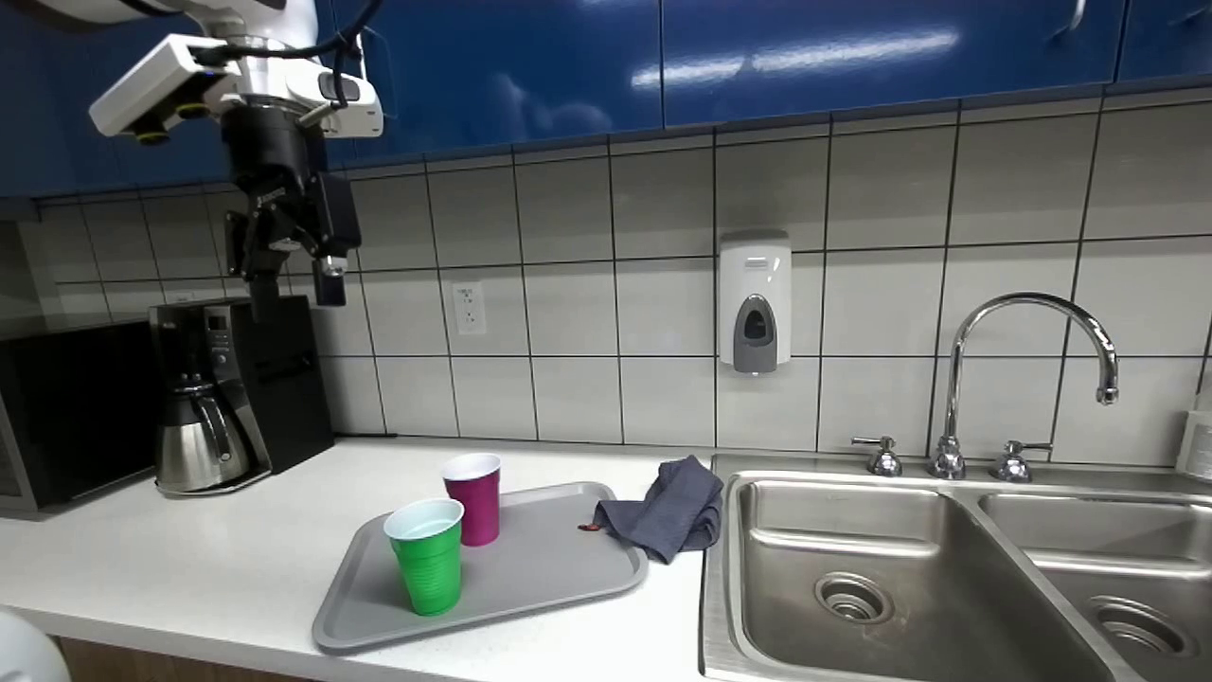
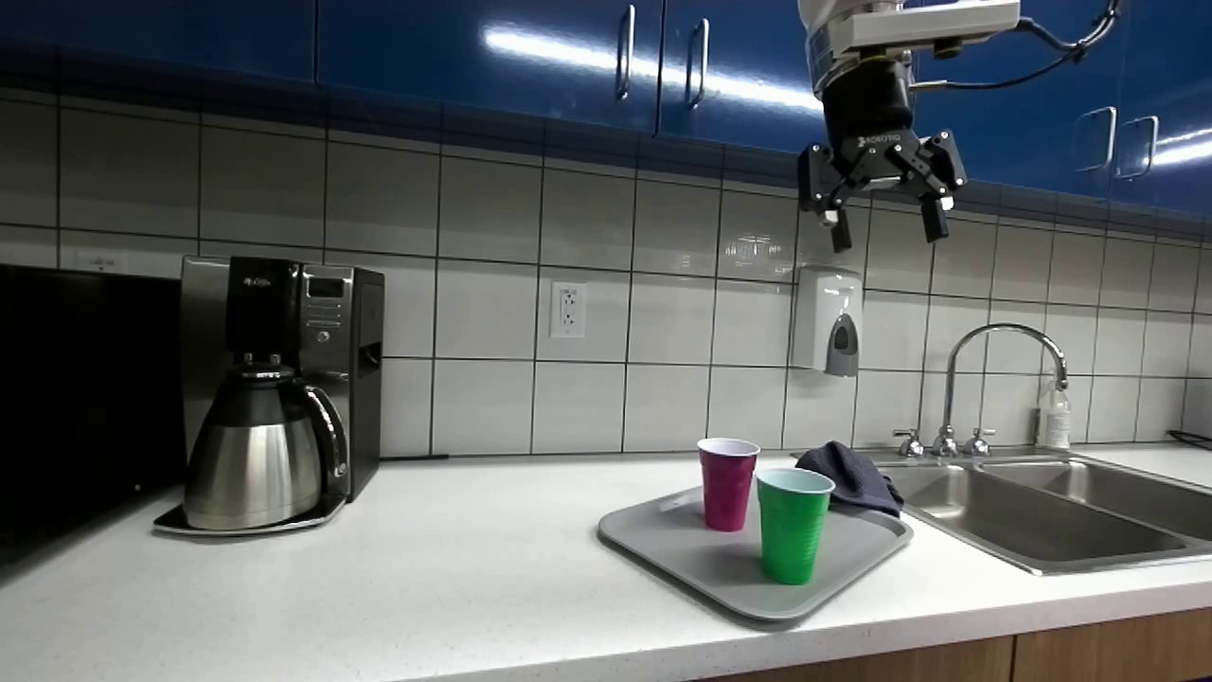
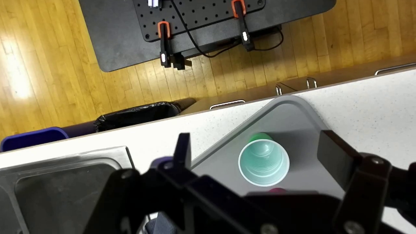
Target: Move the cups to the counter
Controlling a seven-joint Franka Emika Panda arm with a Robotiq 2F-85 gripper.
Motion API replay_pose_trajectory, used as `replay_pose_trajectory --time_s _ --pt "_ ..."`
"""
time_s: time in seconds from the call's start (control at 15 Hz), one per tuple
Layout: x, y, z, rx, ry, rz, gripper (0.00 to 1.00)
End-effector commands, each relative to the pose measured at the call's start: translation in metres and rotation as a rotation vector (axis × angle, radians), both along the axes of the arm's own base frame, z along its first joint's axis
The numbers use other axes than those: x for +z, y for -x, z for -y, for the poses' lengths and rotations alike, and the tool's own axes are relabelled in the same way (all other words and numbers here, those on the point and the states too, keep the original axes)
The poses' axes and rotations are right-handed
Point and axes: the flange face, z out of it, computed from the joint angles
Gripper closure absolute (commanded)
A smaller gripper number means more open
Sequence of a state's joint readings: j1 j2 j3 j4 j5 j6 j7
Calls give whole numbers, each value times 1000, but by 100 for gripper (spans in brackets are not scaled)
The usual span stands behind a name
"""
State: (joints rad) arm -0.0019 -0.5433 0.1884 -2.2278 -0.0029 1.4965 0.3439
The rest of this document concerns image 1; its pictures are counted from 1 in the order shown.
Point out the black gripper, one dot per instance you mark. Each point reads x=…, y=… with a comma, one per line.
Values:
x=271, y=152

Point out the magenta plastic cup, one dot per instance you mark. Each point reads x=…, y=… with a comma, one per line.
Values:
x=477, y=514

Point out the blue glossy upper cabinets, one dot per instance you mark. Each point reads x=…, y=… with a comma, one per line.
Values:
x=569, y=63

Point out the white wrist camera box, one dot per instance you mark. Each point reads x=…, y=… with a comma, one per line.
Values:
x=152, y=81

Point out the chrome gooseneck faucet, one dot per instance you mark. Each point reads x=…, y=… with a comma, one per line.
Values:
x=955, y=393

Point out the green plastic cup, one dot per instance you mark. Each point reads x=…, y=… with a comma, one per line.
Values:
x=428, y=569

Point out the stainless steel carafe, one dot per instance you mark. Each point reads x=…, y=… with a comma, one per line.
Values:
x=194, y=449

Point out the black microwave oven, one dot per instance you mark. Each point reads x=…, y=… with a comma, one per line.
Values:
x=75, y=404

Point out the white rounded object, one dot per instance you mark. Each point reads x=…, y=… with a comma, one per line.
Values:
x=24, y=648

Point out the clear soap bottle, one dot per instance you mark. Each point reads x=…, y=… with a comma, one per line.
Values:
x=1197, y=441

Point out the stainless steel double sink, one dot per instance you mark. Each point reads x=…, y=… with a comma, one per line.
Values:
x=885, y=542

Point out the dark grey cloth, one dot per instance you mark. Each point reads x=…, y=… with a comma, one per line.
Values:
x=666, y=507

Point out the silver coffee pot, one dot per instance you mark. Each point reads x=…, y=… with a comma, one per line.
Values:
x=298, y=380

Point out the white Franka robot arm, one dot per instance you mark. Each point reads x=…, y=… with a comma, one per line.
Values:
x=276, y=21

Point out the white wall outlet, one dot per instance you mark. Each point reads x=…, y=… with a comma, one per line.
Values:
x=468, y=308

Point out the wooden base cabinet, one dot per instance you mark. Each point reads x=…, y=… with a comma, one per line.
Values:
x=163, y=663

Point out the white wall soap dispenser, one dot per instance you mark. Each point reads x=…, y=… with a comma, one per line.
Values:
x=755, y=285

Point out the grey plastic tray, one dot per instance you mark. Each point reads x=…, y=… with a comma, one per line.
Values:
x=541, y=555

